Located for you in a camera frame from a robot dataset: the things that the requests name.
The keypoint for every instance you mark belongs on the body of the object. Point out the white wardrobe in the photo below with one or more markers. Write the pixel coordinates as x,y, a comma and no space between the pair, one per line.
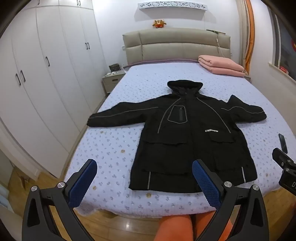
46,81

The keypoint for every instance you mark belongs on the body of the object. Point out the white wall shelf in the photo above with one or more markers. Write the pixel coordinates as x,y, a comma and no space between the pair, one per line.
172,5

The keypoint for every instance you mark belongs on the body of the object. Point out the black hooded jacket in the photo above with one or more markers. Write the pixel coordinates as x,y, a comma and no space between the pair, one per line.
185,143

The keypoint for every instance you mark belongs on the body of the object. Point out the beige padded headboard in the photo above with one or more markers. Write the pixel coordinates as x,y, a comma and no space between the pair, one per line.
175,44

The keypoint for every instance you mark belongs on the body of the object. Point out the thin stick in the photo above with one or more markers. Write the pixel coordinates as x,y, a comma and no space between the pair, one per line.
215,31

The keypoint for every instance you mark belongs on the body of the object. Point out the red item on windowsill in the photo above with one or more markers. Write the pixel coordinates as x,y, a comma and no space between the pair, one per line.
284,69

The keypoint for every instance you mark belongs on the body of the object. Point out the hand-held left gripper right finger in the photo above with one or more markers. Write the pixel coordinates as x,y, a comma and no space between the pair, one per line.
205,183

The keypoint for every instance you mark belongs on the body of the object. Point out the window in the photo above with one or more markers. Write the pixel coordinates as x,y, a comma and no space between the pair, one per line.
285,46

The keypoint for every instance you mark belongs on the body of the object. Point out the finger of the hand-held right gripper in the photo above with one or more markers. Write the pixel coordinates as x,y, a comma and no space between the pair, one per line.
281,157

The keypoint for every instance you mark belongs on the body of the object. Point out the red window decoration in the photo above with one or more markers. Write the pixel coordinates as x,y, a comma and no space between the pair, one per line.
294,44

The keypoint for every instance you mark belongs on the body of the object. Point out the person's orange pants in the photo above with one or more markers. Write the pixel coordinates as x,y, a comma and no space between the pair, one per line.
175,228

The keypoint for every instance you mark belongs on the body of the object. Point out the black remote control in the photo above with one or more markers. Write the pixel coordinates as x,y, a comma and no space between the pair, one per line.
283,143

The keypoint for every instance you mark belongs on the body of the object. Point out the bed with lavender patterned sheet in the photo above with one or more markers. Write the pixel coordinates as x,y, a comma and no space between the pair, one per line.
115,129

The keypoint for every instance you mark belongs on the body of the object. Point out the dark box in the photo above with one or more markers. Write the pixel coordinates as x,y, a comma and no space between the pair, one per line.
114,67

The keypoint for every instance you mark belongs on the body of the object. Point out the orange and beige curtain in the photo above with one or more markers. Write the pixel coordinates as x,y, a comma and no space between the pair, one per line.
249,34

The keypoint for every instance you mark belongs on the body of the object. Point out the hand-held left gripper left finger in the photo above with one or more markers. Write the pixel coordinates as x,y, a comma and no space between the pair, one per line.
84,183

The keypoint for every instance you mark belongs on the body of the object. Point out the folded pink blanket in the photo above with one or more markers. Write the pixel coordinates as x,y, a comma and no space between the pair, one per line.
219,64

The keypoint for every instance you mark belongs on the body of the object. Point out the beige nightstand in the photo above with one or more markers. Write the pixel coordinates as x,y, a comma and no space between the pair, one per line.
111,82

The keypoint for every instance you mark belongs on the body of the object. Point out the orange plush toy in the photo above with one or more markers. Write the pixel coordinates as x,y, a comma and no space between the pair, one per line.
159,24

